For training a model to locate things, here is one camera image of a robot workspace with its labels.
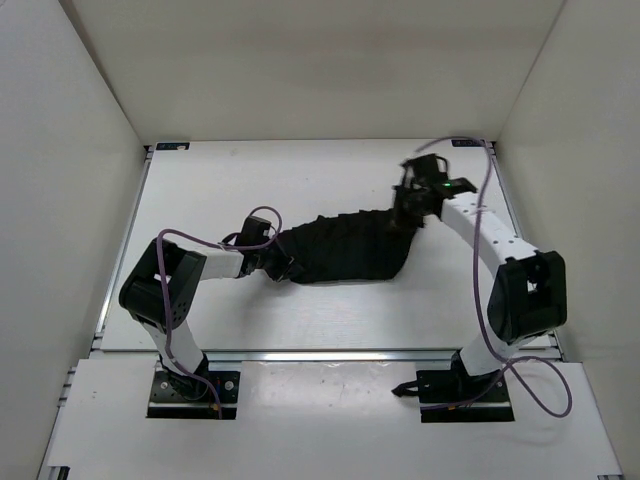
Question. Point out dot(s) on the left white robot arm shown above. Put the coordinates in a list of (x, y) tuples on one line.
[(160, 289)]

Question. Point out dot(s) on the right blue corner label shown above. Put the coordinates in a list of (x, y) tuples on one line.
[(466, 143)]

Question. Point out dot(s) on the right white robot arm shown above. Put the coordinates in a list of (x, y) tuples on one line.
[(528, 297)]

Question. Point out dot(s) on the aluminium front rail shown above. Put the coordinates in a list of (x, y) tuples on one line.
[(331, 356)]

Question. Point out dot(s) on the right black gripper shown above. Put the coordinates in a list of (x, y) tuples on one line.
[(400, 192)]

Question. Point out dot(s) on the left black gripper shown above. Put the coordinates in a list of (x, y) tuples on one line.
[(284, 262)]

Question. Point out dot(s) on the left blue corner label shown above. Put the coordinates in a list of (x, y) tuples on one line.
[(172, 146)]

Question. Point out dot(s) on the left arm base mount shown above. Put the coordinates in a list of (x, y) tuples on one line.
[(171, 398)]

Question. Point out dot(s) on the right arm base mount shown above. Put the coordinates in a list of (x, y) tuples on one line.
[(454, 396)]

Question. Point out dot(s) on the black pleated skirt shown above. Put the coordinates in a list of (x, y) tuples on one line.
[(361, 246)]

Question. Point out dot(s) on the blue corner label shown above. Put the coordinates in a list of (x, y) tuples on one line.
[(172, 146), (466, 143)]

